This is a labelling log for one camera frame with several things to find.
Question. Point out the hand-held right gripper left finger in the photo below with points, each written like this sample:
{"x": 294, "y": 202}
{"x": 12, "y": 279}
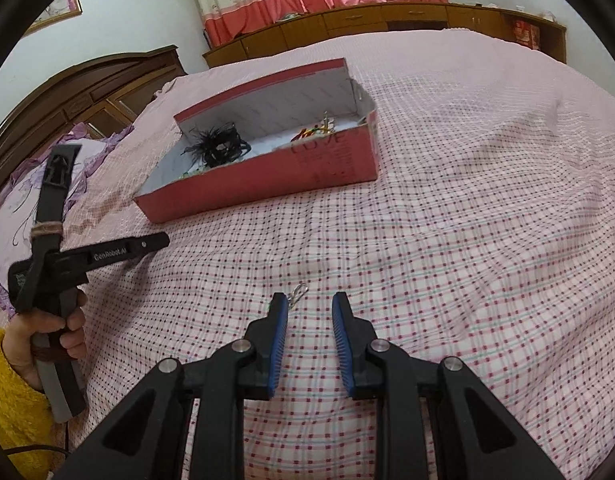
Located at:
{"x": 277, "y": 345}

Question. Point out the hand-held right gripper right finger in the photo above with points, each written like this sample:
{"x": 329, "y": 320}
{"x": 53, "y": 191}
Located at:
{"x": 343, "y": 345}

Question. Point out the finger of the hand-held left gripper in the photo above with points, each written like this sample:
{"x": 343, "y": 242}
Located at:
{"x": 150, "y": 245}

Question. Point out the small silver hair clip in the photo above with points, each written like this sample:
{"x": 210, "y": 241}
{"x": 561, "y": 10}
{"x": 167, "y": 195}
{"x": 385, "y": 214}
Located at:
{"x": 298, "y": 292}

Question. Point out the black feather hair accessory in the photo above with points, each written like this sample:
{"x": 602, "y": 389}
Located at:
{"x": 217, "y": 147}

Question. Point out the red cardboard box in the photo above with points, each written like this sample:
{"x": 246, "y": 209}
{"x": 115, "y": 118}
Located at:
{"x": 267, "y": 185}

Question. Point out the colourful hair accessories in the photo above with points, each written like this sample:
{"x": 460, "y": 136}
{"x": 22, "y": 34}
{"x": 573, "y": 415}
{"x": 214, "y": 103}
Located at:
{"x": 307, "y": 134}

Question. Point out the person's left forearm yellow sleeve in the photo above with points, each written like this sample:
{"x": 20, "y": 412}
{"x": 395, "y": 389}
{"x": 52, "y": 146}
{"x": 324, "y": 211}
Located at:
{"x": 12, "y": 410}

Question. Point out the person's left hand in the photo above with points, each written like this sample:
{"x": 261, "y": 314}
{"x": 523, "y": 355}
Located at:
{"x": 22, "y": 340}

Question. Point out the purple floral pillow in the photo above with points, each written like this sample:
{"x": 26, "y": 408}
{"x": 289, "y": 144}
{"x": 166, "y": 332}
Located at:
{"x": 17, "y": 200}

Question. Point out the pink plaid bed sheet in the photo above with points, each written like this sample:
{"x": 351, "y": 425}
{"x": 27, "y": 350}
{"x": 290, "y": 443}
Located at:
{"x": 437, "y": 210}

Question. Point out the wooden bed headboard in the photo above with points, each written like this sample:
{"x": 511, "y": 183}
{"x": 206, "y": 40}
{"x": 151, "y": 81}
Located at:
{"x": 87, "y": 85}

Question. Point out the long wooden cabinet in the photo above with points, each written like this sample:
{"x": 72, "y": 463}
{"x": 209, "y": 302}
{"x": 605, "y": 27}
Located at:
{"x": 297, "y": 30}

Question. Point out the red box on shelf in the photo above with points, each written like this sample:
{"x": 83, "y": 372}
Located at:
{"x": 526, "y": 32}

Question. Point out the framed wall picture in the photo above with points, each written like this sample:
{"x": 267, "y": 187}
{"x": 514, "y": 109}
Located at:
{"x": 57, "y": 7}

